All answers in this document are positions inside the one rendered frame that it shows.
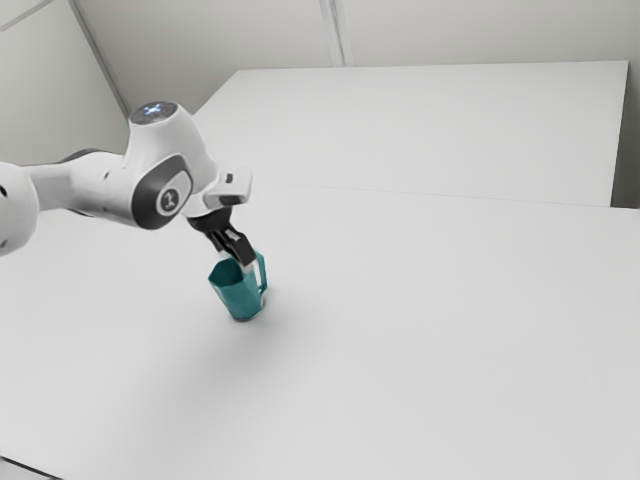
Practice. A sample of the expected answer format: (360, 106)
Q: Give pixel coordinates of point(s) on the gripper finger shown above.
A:
(240, 247)
(218, 245)

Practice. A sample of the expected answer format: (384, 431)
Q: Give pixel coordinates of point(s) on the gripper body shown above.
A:
(210, 220)

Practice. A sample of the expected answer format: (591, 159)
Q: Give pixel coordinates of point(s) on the teal faceted mug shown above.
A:
(239, 292)

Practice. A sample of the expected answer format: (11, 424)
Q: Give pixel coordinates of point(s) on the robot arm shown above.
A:
(155, 160)

